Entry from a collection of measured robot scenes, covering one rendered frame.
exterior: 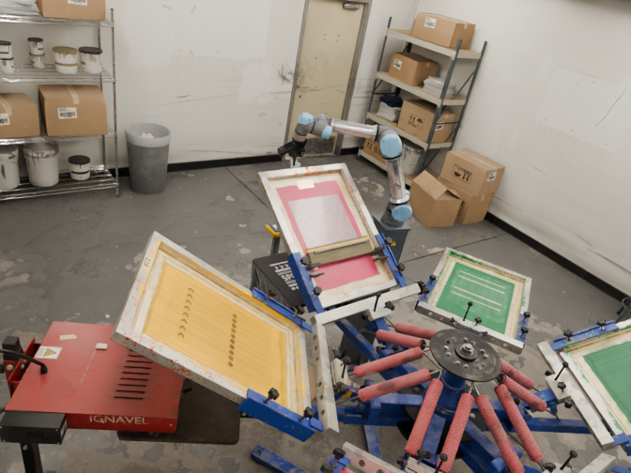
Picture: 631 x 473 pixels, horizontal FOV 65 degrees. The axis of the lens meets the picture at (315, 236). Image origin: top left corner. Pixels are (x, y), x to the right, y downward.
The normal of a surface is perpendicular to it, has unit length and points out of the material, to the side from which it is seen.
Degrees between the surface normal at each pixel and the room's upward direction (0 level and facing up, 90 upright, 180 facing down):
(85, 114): 89
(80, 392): 0
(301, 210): 32
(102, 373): 0
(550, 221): 90
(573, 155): 90
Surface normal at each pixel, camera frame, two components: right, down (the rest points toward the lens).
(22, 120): 0.65, 0.48
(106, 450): 0.17, -0.85
